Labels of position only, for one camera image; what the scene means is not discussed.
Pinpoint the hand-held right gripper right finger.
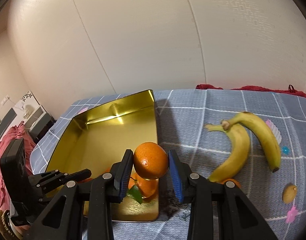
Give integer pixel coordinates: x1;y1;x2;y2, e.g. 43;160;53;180
168;149;278;240

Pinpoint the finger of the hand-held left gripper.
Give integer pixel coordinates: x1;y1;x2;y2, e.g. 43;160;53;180
39;169;92;198
28;169;68;184

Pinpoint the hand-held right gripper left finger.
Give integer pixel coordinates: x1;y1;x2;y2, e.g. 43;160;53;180
22;149;134;240

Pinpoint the orange with green leaf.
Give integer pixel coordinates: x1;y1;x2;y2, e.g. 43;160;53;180
126;172;159;204

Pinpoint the plain orange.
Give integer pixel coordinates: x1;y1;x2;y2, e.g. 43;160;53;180
219;178;241;189
133;142;169;180

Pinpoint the gold metal tin tray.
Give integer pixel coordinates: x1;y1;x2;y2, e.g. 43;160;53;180
44;89;160;222

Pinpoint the yellow banana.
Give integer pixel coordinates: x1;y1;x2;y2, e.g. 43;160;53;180
228;111;282;173
205;120;251;183

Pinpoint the tan longan fruit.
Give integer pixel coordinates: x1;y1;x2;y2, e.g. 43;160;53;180
282;184;298;204

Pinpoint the red bedding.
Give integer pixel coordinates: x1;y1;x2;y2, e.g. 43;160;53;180
0;121;39;210

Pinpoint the dark headboard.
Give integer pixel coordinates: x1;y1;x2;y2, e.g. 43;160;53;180
0;107;17;145

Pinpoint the white nightstand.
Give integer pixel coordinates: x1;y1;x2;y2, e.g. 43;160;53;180
23;105;56;143

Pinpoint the white table lamp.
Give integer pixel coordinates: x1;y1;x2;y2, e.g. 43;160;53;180
21;105;33;118

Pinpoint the white board with leaf print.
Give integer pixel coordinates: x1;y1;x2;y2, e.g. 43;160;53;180
14;90;41;120

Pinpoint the dark red blanket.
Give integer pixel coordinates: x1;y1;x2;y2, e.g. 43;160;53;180
195;84;306;98

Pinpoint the beaded bracelet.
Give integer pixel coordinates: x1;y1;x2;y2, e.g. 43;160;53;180
0;209;21;240

